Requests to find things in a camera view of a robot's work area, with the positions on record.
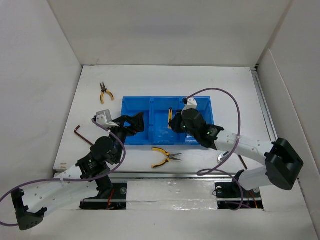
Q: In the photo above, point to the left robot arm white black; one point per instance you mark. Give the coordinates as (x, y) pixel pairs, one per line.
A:
(88, 178)

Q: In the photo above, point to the left brown hex key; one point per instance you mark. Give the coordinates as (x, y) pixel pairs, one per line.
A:
(76, 132)

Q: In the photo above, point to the right brown hex key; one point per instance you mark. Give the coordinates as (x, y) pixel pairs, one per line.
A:
(243, 162)

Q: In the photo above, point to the blue bin middle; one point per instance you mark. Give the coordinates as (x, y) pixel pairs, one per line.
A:
(161, 134)

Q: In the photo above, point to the blue bin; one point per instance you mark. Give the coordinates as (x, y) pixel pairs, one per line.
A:
(204, 106)
(161, 134)
(132, 105)

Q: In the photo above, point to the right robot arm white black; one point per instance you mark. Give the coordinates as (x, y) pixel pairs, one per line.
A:
(280, 163)

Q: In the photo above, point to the blue bin right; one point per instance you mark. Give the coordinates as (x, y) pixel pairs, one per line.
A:
(204, 106)

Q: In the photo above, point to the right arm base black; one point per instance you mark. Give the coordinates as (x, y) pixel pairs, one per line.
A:
(229, 196)

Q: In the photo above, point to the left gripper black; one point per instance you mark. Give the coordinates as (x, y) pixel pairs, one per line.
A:
(135, 122)

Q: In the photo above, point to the blue bin left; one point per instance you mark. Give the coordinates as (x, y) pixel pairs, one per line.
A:
(132, 105)

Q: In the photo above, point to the yellow utility knife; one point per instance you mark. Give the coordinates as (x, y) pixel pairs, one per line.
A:
(170, 116)

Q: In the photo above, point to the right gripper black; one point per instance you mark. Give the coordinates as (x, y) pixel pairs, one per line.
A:
(175, 123)

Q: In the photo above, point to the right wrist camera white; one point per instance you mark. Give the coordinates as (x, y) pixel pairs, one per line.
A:
(189, 103)

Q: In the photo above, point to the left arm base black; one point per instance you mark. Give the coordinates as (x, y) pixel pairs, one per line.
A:
(116, 200)

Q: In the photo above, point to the silver metal tool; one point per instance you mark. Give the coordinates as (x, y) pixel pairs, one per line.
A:
(223, 156)

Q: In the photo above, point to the brown hex key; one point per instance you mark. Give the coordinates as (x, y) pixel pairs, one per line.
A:
(76, 132)
(243, 162)

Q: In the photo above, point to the aluminium rail front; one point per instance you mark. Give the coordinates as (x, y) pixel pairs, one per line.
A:
(155, 175)

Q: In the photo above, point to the small yellow needle-nose pliers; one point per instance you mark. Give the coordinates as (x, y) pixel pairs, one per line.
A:
(105, 91)

